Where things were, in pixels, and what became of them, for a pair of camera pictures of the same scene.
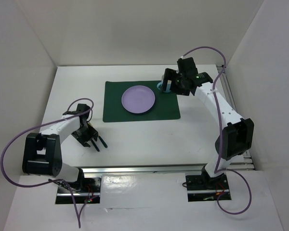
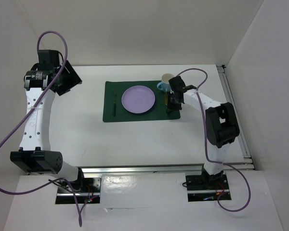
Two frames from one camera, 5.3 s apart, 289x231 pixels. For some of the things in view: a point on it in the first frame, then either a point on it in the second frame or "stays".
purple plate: (138, 99) stays
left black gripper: (92, 133) to (72, 79)
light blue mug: (159, 85) stays
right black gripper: (170, 74) to (170, 107)
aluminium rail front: (91, 172) stays
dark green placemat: (166, 106) stays
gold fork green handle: (95, 145) to (114, 104)
